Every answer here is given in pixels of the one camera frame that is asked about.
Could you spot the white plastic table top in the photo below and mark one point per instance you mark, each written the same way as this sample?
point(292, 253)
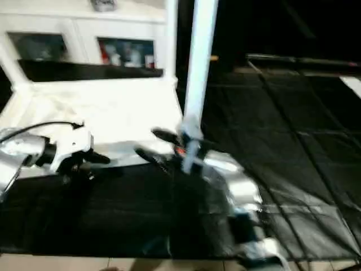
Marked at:
point(96, 113)

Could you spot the white plastic table leg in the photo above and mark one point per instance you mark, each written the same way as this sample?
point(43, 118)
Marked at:
point(170, 39)
point(8, 65)
point(198, 62)

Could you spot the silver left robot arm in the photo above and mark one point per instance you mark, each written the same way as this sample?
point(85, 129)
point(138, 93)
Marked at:
point(17, 161)

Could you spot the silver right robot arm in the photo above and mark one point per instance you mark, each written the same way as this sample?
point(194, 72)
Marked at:
point(237, 192)

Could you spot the small white jar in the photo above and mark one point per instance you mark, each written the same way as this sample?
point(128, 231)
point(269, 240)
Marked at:
point(135, 56)

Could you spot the small tan label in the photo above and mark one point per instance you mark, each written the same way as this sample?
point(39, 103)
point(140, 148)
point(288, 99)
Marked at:
point(214, 57)

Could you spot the small red bottle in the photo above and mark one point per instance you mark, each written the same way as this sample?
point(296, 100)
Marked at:
point(107, 55)

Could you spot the black work mat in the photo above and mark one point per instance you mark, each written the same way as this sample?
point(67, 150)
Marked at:
point(271, 197)

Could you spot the white glass-door cabinet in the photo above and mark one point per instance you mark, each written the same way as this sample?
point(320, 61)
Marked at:
point(84, 28)

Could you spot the small grey metal object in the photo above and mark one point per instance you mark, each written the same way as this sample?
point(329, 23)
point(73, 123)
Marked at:
point(104, 4)

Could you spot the long black bar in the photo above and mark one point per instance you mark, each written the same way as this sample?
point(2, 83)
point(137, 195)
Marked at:
point(304, 61)

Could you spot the large black cabinet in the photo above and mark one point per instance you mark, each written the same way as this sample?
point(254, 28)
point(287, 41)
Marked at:
point(287, 28)

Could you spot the white board strip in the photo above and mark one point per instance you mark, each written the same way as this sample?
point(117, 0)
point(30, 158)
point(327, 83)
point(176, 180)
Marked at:
point(352, 86)

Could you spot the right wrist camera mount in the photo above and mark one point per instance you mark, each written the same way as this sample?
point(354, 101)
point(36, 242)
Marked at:
point(192, 141)

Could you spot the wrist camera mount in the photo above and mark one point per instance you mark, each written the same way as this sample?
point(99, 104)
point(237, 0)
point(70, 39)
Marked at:
point(192, 141)
point(73, 145)

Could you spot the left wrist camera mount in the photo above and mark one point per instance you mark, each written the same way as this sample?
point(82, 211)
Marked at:
point(73, 145)

